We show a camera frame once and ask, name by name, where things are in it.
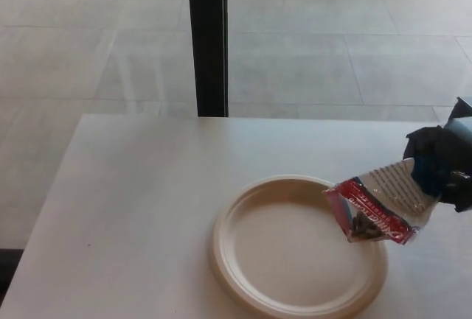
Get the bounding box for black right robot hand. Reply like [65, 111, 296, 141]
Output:
[403, 124, 472, 214]

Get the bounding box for red white sunflower seed bag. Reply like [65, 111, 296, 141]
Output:
[322, 157, 443, 246]

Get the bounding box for round beige paper plate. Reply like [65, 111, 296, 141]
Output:
[209, 174, 390, 319]

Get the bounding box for black vertical window post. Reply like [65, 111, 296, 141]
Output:
[187, 0, 229, 118]

